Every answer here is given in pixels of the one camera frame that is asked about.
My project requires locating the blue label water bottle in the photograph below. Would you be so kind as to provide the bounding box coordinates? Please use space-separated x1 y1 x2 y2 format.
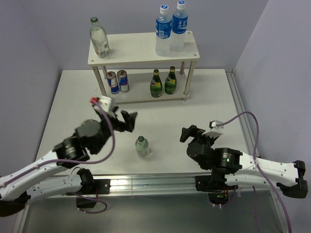
170 0 188 51
155 4 172 56

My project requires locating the clear glass bottle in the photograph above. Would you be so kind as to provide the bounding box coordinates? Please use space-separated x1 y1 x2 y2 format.
90 17 110 58
135 136 149 157

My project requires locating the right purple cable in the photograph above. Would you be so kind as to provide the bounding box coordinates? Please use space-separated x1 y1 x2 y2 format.
215 111 292 233

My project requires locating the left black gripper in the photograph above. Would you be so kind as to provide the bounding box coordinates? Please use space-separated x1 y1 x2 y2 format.
93 106 137 152

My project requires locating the purple cable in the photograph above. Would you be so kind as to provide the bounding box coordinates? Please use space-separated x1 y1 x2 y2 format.
215 111 292 233
4 101 116 214

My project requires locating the aluminium frame rail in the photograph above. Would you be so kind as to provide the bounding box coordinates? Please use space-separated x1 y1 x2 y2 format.
14 69 287 233

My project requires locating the beige two-tier shelf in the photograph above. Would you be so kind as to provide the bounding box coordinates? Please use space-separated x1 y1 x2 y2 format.
88 31 200 104

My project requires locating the red bull can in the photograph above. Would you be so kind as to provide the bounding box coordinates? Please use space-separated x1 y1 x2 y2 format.
117 70 129 92
106 71 120 94

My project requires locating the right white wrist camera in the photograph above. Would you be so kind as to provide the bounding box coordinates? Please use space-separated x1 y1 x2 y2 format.
203 120 224 138

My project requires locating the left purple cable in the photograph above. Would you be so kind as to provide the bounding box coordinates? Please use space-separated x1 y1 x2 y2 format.
4 101 116 214

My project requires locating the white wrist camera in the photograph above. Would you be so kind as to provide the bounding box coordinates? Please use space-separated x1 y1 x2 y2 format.
90 96 119 115
203 120 224 138

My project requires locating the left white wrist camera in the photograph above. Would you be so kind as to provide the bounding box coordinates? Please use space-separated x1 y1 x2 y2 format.
90 96 119 115

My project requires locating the left red bull can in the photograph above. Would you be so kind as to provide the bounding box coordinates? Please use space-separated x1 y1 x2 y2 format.
106 71 120 94

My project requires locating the green glass bottle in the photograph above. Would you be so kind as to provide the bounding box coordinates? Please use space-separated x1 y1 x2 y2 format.
165 66 177 95
150 69 162 98

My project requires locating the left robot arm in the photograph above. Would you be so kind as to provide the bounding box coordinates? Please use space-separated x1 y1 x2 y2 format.
0 110 138 217

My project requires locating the right red bull can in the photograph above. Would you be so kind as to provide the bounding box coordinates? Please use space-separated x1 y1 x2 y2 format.
117 70 129 92

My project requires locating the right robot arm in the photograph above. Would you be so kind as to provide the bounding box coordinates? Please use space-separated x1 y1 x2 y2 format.
180 125 308 199

